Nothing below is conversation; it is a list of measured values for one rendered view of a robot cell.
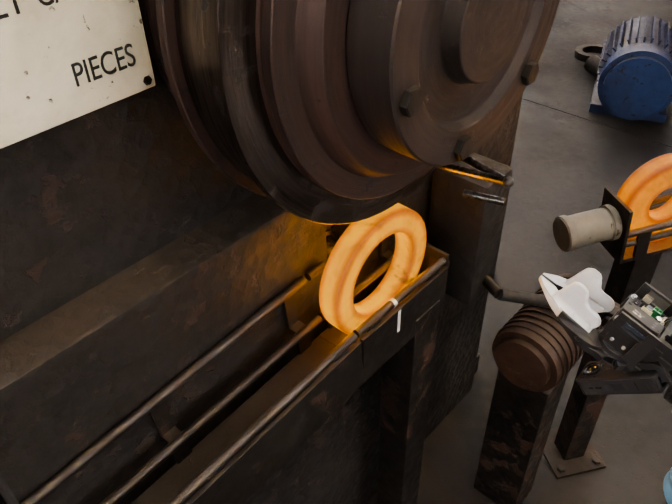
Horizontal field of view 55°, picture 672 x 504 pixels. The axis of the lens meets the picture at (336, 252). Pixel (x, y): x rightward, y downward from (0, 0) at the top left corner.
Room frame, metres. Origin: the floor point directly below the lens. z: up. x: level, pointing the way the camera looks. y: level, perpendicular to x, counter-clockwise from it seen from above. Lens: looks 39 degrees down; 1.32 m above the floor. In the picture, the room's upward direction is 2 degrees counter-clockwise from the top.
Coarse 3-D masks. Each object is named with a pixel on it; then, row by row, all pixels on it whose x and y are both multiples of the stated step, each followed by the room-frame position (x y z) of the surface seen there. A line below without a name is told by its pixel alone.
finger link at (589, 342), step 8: (560, 320) 0.57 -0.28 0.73; (568, 320) 0.56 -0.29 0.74; (568, 328) 0.55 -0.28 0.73; (576, 328) 0.55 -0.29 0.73; (576, 336) 0.54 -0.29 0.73; (584, 336) 0.54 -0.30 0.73; (592, 336) 0.54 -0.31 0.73; (576, 344) 0.54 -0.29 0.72; (584, 344) 0.53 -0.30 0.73; (592, 344) 0.53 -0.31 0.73; (600, 344) 0.53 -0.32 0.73; (592, 352) 0.53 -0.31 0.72; (600, 352) 0.52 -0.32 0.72; (600, 360) 0.52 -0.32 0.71
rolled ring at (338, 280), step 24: (384, 216) 0.64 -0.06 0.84; (408, 216) 0.67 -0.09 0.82; (360, 240) 0.61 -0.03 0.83; (408, 240) 0.68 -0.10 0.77; (336, 264) 0.60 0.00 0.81; (360, 264) 0.61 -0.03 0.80; (408, 264) 0.68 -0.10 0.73; (336, 288) 0.58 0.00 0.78; (384, 288) 0.67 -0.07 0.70; (336, 312) 0.58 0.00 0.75; (360, 312) 0.62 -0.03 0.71
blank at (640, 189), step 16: (656, 160) 0.86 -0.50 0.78; (640, 176) 0.85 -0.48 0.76; (656, 176) 0.84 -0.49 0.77; (624, 192) 0.85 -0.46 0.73; (640, 192) 0.83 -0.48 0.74; (656, 192) 0.84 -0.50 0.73; (640, 208) 0.83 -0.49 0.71; (656, 208) 0.88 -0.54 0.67; (640, 224) 0.84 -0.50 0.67; (656, 240) 0.85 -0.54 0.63
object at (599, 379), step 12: (588, 372) 0.55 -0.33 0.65; (600, 372) 0.54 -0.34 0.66; (612, 372) 0.53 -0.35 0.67; (624, 372) 0.52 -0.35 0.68; (636, 372) 0.51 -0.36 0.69; (648, 372) 0.50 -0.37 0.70; (588, 384) 0.53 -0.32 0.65; (600, 384) 0.53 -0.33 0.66; (612, 384) 0.52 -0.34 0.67; (624, 384) 0.51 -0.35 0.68; (636, 384) 0.50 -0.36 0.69; (648, 384) 0.49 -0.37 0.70; (660, 384) 0.49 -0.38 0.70
